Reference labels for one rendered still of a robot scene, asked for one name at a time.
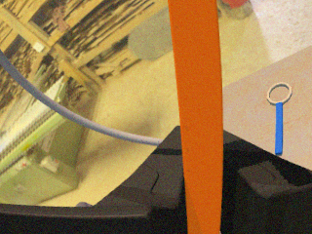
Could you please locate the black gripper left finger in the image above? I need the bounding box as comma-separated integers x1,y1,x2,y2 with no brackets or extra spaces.
0,125,188,234

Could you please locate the blue handle with beige loop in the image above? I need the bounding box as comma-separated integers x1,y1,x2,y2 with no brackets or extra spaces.
266,82,292,155

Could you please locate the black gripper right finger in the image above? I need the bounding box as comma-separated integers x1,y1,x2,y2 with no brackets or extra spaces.
219,130,312,234

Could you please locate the orange handle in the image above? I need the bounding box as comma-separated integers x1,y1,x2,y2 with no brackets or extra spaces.
168,0,223,234

